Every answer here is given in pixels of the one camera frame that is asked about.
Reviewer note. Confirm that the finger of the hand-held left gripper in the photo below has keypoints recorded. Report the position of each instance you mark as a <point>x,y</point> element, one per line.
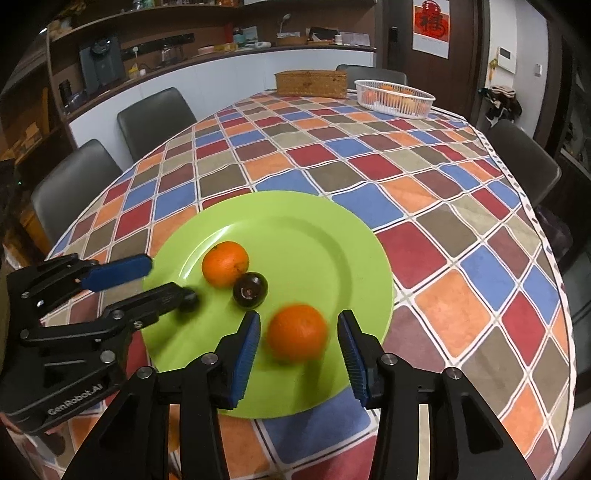
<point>159,300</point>
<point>121,272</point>

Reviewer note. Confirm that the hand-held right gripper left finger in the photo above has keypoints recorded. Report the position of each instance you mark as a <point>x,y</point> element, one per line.
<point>244,360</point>

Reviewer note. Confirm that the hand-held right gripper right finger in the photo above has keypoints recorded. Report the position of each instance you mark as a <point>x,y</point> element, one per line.
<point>356,364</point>

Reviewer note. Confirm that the dark plum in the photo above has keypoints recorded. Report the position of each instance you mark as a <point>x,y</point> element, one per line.
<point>190,302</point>
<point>250,290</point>

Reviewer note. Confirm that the large orange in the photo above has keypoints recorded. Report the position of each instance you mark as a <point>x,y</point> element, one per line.
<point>298,332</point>

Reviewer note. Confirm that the green plate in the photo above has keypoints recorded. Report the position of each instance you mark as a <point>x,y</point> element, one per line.
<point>300,230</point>

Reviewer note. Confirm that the small orange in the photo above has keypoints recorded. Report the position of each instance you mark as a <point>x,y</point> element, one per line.
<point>225,268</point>

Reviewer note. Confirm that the grey dining chair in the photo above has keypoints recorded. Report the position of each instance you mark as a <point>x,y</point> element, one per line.
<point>69,184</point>
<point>369,73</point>
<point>524,157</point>
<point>154,117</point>

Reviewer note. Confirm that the checked tablecloth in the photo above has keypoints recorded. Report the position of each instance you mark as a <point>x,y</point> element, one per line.
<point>415,207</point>

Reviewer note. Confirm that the black coffee machine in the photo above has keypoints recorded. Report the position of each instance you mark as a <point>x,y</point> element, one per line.
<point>101,64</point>

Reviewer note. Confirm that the glass kettle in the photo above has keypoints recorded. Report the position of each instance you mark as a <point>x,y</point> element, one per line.
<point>171,54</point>

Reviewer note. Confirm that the white plastic basket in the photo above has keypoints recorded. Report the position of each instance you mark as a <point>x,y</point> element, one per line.
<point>397,107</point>

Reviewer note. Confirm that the woven wicker box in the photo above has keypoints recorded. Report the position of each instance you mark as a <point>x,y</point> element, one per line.
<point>310,84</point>

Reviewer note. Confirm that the desk lamp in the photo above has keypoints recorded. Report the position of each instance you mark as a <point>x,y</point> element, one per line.
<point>284,23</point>

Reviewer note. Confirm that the pile of clothes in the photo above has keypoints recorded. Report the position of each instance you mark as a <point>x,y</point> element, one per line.
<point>503,102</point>

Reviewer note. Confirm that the door lock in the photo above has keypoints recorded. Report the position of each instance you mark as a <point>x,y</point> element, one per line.
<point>393,46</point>

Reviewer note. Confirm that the white wall panel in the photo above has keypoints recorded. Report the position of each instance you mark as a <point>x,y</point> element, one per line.
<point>505,59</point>

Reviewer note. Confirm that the red wall poster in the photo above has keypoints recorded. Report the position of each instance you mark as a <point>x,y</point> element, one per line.
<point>430,23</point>

